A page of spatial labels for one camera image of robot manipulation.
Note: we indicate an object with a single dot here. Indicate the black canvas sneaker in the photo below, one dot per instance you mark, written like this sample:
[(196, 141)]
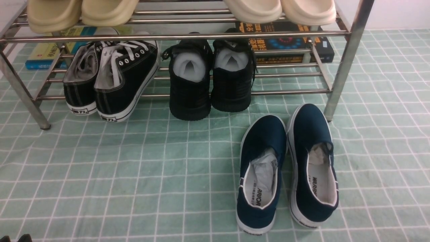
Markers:
[(126, 68), (79, 80)]

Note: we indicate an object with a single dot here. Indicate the green checkered cloth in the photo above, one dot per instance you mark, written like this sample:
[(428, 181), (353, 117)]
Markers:
[(154, 178)]

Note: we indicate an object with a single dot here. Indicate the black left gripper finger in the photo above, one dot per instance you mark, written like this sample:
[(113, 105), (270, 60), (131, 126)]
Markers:
[(5, 239)]

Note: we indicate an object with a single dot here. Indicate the black mesh shoe left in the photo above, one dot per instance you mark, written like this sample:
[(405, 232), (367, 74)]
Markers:
[(189, 70)]

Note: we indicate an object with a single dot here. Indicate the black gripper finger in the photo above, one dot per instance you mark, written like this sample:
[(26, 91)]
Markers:
[(25, 238)]

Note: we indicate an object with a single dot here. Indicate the cream slipper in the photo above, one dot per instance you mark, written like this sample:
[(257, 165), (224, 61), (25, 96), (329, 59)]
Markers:
[(310, 12), (255, 11)]

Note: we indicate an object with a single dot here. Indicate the black mesh shoe right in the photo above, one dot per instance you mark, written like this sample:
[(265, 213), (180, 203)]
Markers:
[(233, 71)]

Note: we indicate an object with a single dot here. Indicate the cream slipper far right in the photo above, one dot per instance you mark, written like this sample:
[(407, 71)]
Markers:
[(310, 12)]

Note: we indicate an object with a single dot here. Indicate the metal shoe rack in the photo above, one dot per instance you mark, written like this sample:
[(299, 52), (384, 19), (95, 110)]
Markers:
[(310, 58)]

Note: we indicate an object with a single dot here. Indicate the tan slipper far left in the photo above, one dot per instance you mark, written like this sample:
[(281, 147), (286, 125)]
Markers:
[(47, 16)]

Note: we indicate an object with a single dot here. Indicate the navy slip-on shoe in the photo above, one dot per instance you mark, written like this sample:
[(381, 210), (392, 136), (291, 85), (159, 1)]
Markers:
[(314, 193), (262, 154)]

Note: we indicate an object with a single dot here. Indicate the black orange book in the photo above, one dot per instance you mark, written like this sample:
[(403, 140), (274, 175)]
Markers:
[(285, 43)]

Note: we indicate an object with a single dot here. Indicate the blue yellow book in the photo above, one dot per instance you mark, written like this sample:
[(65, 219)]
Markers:
[(43, 54)]

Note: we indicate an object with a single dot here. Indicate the tan slipper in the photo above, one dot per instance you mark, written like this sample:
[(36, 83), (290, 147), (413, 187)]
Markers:
[(47, 16), (107, 13)]

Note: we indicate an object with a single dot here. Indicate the black canvas sneaker left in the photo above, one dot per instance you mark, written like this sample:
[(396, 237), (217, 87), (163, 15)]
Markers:
[(79, 80)]

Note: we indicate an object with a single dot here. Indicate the black canvas sneaker right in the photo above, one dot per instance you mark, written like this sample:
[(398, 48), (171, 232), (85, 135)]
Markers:
[(126, 68)]

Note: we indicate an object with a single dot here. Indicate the black mesh shoe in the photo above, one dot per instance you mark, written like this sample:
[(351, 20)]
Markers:
[(233, 71), (189, 70)]

